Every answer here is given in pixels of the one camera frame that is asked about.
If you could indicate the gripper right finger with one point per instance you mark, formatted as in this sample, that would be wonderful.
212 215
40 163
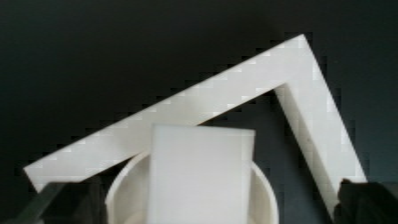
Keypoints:
369 203

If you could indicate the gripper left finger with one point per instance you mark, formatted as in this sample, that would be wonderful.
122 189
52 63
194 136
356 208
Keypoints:
68 204

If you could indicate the white stool leg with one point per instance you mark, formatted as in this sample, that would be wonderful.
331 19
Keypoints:
200 175

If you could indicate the white U-shaped fence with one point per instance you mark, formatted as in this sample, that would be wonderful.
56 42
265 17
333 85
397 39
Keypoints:
283 72

